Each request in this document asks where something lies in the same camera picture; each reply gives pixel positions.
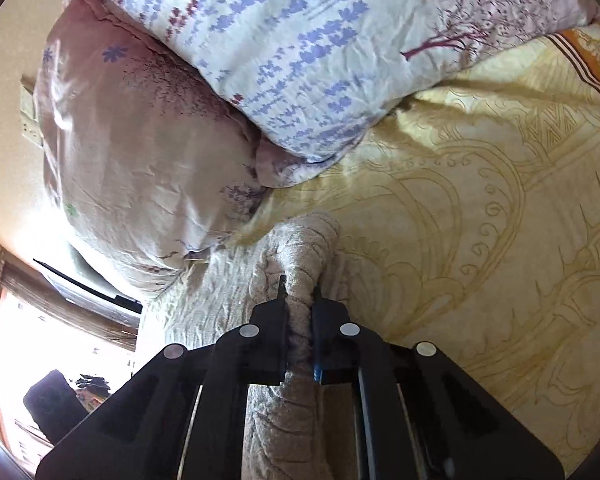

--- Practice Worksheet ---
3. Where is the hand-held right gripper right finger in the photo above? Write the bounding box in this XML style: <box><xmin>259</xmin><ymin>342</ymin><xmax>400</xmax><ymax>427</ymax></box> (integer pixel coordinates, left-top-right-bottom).
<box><xmin>310</xmin><ymin>285</ymin><xmax>565</xmax><ymax>480</ymax></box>

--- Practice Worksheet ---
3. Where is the black edged panel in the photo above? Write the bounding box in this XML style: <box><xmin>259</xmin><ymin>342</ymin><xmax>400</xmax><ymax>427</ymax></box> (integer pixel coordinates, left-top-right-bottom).
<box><xmin>32</xmin><ymin>245</ymin><xmax>144</xmax><ymax>314</ymax></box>

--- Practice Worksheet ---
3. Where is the wall switch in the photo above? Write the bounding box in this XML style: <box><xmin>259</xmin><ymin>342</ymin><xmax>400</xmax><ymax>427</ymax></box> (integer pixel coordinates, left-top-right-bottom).
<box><xmin>19</xmin><ymin>76</ymin><xmax>39</xmax><ymax>117</ymax></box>

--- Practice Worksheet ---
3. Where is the yellow patterned bedsheet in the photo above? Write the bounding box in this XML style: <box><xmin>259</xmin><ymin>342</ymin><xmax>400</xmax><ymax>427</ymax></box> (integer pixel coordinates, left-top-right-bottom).
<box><xmin>140</xmin><ymin>20</ymin><xmax>600</xmax><ymax>476</ymax></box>

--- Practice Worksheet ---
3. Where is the beige knit garment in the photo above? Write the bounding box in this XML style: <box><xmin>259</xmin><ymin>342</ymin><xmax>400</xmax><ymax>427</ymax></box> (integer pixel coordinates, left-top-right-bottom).
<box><xmin>240</xmin><ymin>212</ymin><xmax>363</xmax><ymax>480</ymax></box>

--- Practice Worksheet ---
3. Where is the bright window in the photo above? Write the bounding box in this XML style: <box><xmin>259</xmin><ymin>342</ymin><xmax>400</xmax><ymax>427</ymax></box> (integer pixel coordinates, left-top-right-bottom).
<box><xmin>0</xmin><ymin>285</ymin><xmax>137</xmax><ymax>473</ymax></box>

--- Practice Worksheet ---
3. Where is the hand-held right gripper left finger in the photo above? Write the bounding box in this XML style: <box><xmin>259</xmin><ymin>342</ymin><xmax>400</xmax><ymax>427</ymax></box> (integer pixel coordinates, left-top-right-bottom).
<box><xmin>35</xmin><ymin>275</ymin><xmax>288</xmax><ymax>480</ymax></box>

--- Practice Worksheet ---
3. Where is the pink floral pillow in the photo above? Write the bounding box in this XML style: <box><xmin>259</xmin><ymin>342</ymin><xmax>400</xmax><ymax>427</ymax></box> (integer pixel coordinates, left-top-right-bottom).
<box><xmin>32</xmin><ymin>0</ymin><xmax>281</xmax><ymax>272</ymax></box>

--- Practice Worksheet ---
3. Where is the black chair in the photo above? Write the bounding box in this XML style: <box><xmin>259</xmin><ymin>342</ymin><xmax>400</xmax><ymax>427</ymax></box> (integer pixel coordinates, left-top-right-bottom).
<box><xmin>22</xmin><ymin>369</ymin><xmax>89</xmax><ymax>445</ymax></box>

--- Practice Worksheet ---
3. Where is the brown curtain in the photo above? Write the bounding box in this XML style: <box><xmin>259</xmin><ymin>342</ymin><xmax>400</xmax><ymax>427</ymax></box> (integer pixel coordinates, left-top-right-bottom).
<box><xmin>0</xmin><ymin>254</ymin><xmax>141</xmax><ymax>352</ymax></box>

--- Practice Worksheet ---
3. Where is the wall socket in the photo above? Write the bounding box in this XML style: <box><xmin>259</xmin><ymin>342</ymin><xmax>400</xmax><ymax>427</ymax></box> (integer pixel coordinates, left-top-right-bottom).
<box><xmin>22</xmin><ymin>119</ymin><xmax>44</xmax><ymax>149</ymax></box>

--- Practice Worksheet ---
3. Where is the white lavender print pillow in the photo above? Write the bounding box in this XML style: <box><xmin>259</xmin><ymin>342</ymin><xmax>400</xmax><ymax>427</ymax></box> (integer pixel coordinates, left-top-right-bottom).
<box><xmin>62</xmin><ymin>0</ymin><xmax>597</xmax><ymax>188</ymax></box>

